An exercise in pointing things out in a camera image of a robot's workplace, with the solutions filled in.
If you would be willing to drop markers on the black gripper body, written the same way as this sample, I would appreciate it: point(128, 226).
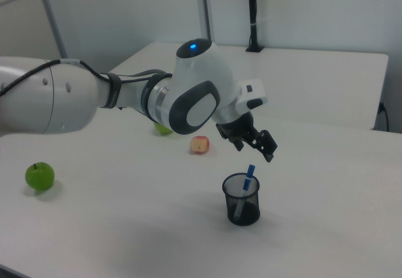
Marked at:
point(238, 127)

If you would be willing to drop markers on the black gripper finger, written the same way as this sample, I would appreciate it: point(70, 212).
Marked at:
point(266, 144)
point(238, 145)

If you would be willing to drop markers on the white marker with blue cap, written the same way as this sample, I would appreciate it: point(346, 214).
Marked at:
point(249, 177)

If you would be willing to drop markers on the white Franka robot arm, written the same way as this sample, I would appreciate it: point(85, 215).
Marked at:
point(47, 102)

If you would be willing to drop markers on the red toy strawberry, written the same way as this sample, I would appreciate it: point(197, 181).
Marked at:
point(199, 145)

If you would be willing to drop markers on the black mesh pen cup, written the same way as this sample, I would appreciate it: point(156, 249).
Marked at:
point(251, 212)

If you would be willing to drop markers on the yellowish green toy apple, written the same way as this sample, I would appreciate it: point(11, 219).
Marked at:
point(161, 130)

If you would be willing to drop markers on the bright green toy apple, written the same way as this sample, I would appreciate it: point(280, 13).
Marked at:
point(40, 177)

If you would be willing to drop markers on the black camera stand pole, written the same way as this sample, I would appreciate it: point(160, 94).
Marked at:
point(252, 8)

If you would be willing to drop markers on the upright aluminium partition post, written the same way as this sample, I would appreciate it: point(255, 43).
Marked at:
point(205, 8)

